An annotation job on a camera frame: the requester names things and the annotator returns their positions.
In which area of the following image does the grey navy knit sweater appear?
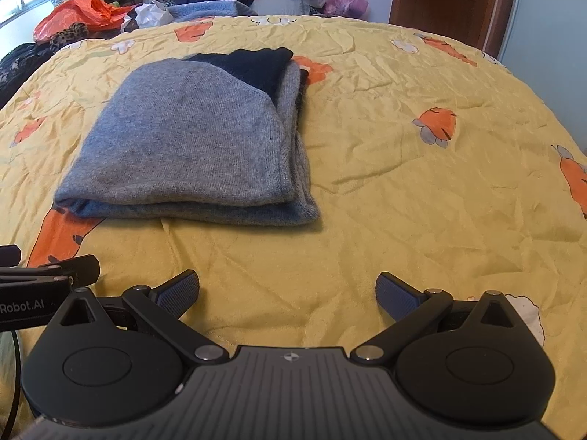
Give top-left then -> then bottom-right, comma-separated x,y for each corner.
54,48 -> 320,227

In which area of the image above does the yellow cartoon print bedspread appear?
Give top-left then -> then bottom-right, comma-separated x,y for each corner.
1,16 -> 586,439

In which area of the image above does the dark floral garment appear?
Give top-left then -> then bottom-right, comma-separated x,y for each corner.
0,43 -> 54,108

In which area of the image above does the leopard print cloth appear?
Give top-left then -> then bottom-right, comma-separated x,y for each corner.
49,23 -> 90,52

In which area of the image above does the orange plastic bag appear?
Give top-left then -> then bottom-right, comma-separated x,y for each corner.
33,0 -> 134,43

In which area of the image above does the white crumpled plastic bag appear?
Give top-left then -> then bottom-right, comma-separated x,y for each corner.
121,3 -> 173,32

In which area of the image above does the blue knit blanket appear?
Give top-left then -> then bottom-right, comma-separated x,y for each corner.
167,0 -> 257,23

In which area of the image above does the brown wooden door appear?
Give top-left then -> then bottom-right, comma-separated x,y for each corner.
389,0 -> 513,57

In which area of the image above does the pink plastic bag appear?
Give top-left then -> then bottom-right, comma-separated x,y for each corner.
323,0 -> 369,19

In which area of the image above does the black cable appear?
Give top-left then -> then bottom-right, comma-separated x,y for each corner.
0,329 -> 23,440

